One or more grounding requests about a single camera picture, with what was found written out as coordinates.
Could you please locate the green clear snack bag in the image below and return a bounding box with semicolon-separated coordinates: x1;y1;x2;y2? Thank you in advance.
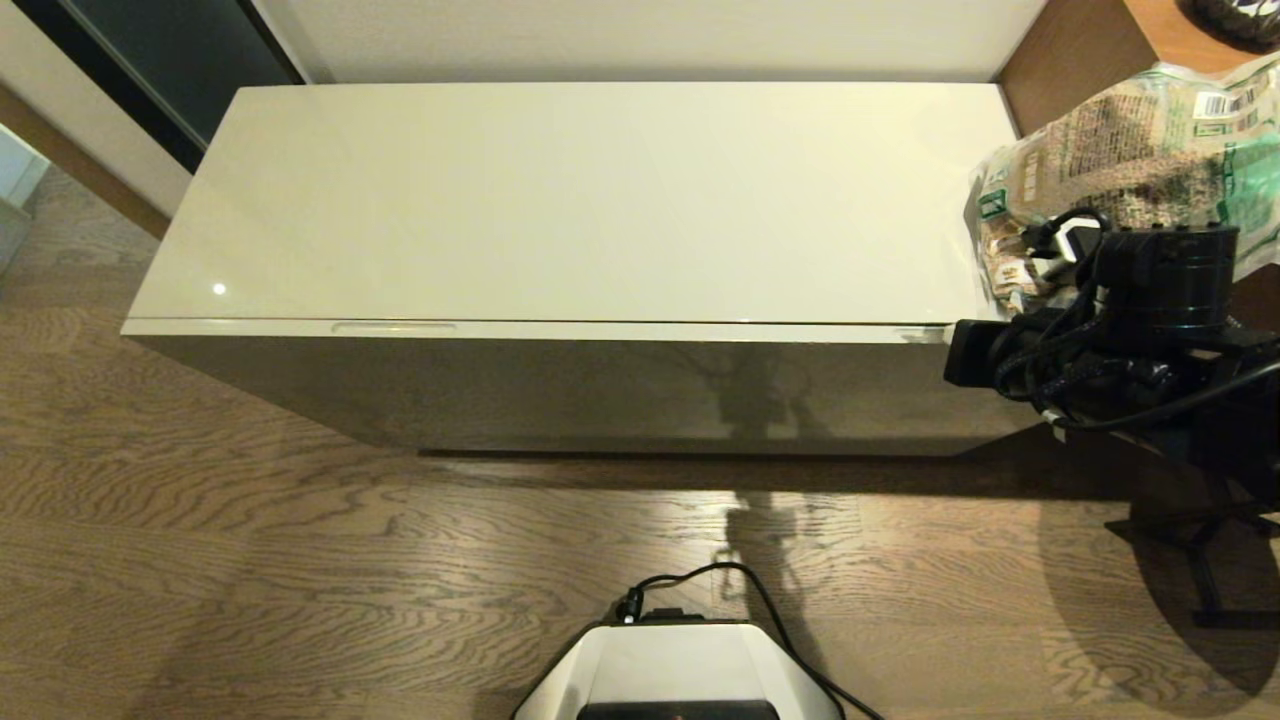
963;55;1280;321

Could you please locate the brown wooden desk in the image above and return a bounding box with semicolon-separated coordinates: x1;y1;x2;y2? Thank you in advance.
995;0;1280;336

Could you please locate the glossy beige low cabinet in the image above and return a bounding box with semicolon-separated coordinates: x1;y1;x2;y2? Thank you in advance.
122;82;1023;327

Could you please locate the dark patterned object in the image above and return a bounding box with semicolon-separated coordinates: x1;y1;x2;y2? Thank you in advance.
1180;0;1280;51

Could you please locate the dark glass door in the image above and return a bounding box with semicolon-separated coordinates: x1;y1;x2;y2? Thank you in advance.
15;0;306;176

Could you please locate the white box furniture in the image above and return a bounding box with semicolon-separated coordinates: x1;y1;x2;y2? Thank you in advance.
0;125;51;276

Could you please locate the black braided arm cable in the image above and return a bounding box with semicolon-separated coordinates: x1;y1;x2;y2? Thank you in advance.
995;208;1280;433

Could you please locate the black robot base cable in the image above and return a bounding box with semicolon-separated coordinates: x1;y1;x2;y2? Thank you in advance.
615;562;886;720

